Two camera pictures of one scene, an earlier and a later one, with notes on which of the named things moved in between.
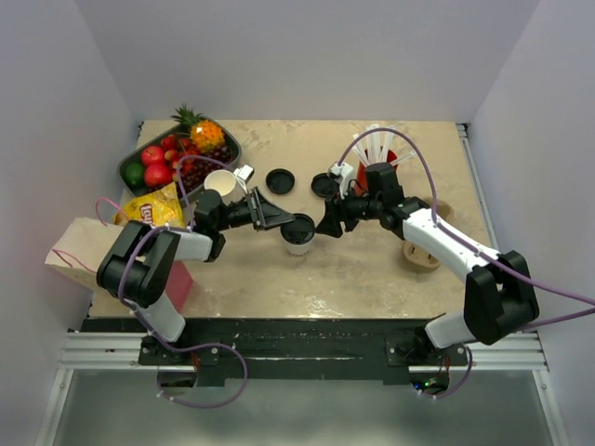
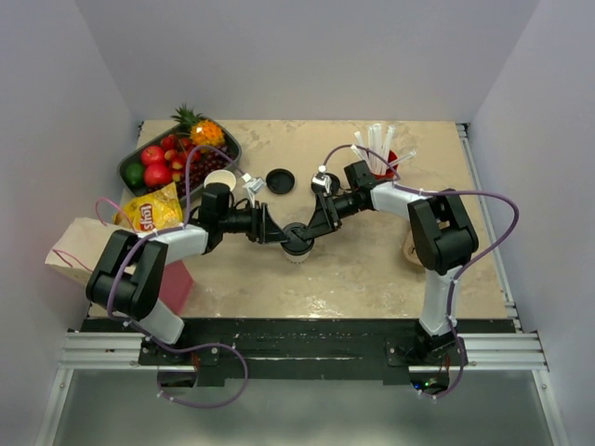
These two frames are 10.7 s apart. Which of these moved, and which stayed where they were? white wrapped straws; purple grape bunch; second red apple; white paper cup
Moved: white paper cup
Stayed: purple grape bunch; white wrapped straws; second red apple
